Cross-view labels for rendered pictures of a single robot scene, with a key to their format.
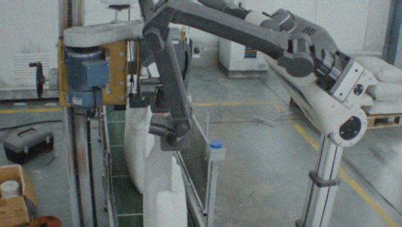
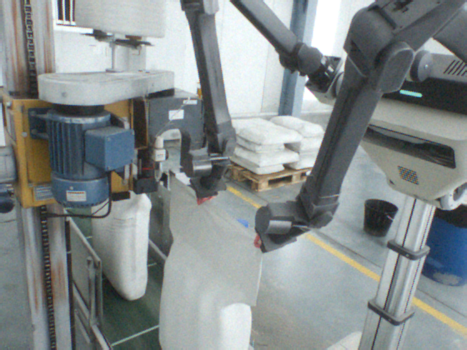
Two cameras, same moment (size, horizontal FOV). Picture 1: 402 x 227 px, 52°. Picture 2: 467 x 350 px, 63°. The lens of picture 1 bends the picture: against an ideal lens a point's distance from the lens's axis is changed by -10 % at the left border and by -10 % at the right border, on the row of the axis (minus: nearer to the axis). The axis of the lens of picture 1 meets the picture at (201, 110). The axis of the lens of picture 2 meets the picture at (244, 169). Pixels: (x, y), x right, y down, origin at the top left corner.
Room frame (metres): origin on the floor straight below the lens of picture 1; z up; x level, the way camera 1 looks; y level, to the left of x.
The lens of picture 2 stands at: (0.70, 0.52, 1.56)
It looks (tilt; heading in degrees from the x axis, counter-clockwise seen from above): 19 degrees down; 335
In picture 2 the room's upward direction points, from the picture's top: 6 degrees clockwise
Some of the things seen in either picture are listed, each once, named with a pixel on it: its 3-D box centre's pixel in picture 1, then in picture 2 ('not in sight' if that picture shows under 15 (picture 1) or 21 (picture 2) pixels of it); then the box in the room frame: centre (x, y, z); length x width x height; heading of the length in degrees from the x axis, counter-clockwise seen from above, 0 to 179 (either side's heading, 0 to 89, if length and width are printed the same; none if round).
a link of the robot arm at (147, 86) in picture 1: (155, 82); (208, 155); (1.65, 0.19, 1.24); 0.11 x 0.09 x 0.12; 104
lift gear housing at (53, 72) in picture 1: (54, 79); (2, 163); (1.93, 0.71, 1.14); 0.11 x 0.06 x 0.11; 15
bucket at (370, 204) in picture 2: not in sight; (378, 218); (3.03, -1.97, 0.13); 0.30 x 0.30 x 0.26
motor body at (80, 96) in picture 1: (85, 77); (81, 157); (1.76, 0.51, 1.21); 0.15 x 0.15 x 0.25
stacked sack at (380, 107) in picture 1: (382, 104); (303, 158); (4.50, -2.07, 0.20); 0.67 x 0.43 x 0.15; 105
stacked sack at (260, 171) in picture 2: not in sight; (253, 160); (4.50, -1.38, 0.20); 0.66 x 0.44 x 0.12; 15
